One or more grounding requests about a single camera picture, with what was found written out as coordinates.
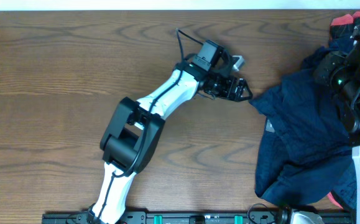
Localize navy blue shorts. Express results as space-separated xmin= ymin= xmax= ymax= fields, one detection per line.
xmin=250 ymin=69 xmax=352 ymax=206

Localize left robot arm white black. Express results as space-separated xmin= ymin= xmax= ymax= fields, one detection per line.
xmin=88 ymin=62 xmax=253 ymax=223

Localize pile of navy clothes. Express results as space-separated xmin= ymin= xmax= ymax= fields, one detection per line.
xmin=300 ymin=37 xmax=360 ymax=209

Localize black mounting rail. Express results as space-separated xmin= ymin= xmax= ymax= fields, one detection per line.
xmin=42 ymin=210 xmax=351 ymax=224

